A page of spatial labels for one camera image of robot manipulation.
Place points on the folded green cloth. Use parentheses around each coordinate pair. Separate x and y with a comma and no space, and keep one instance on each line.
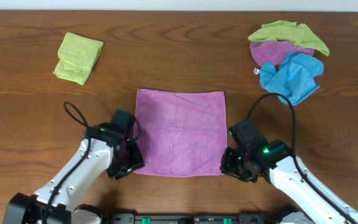
(77,57)

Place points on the crumpled purple cloth in pile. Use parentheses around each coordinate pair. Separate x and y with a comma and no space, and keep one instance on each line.
(274,51)

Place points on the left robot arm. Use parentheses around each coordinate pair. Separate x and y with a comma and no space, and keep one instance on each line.
(103,149)

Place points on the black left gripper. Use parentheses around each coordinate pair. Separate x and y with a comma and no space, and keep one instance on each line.
(130,163)

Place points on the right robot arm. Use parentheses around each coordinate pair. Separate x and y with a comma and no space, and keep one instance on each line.
(279,167)

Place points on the purple microfiber cloth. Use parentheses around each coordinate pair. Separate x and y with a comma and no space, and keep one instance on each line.
(181,134)

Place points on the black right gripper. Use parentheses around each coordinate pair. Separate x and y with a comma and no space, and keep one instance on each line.
(233,166)

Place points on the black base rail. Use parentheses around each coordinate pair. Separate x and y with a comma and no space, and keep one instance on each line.
(243,218)

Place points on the crumpled blue cloth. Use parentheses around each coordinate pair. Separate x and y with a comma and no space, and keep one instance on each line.
(294,77)

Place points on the crumpled green cloth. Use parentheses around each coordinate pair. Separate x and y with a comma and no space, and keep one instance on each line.
(298,34)

